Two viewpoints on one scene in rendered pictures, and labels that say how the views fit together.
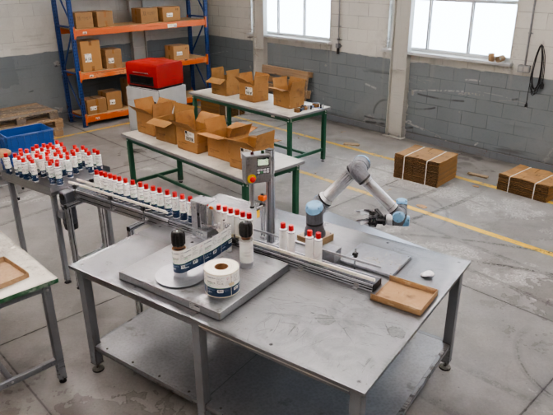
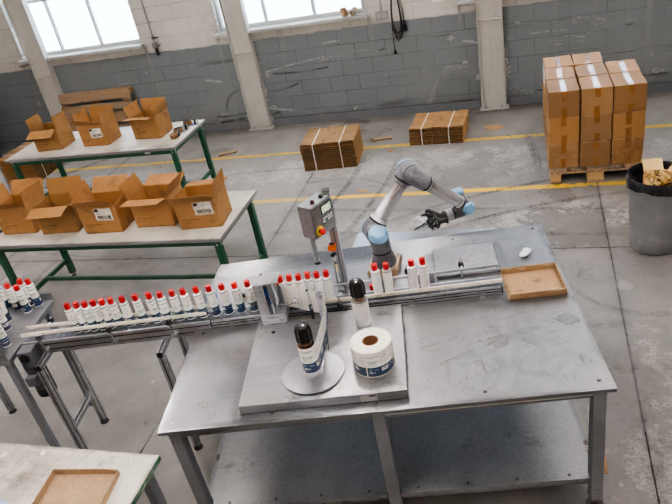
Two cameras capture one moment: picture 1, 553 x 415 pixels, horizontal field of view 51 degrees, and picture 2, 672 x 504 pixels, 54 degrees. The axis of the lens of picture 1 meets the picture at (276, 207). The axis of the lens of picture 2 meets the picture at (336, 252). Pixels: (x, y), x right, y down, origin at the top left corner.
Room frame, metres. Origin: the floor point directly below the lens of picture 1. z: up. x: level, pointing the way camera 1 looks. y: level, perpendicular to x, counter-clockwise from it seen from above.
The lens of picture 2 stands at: (0.69, 1.47, 2.96)
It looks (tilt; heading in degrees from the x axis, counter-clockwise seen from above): 30 degrees down; 334
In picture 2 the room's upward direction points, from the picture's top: 12 degrees counter-clockwise
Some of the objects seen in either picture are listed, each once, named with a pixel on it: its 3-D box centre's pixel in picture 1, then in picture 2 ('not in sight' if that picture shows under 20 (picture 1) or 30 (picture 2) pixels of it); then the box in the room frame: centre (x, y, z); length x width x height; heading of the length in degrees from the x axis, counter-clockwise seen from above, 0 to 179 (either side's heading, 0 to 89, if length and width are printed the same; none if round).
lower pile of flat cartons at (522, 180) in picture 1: (532, 182); (439, 127); (6.58, -3.13, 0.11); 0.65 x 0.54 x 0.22; 41
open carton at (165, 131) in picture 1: (170, 123); (58, 208); (6.22, 1.16, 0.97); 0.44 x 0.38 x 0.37; 139
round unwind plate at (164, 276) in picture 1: (181, 274); (313, 372); (3.01, 0.57, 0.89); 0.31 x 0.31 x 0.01
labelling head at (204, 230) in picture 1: (204, 216); (271, 297); (3.57, 0.49, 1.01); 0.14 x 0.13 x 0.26; 55
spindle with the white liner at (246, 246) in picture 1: (246, 244); (360, 304); (3.13, 0.19, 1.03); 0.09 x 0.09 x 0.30
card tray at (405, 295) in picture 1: (404, 294); (532, 280); (2.83, -0.73, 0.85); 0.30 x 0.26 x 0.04; 55
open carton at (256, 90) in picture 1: (252, 86); (95, 126); (8.24, 0.34, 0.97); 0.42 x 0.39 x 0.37; 131
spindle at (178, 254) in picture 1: (178, 252); (307, 348); (3.01, 0.57, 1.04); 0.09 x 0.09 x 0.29
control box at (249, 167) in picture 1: (256, 167); (316, 216); (3.54, 0.13, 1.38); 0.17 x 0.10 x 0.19; 110
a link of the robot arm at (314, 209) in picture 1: (314, 212); (379, 239); (3.58, -0.26, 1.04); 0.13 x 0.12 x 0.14; 162
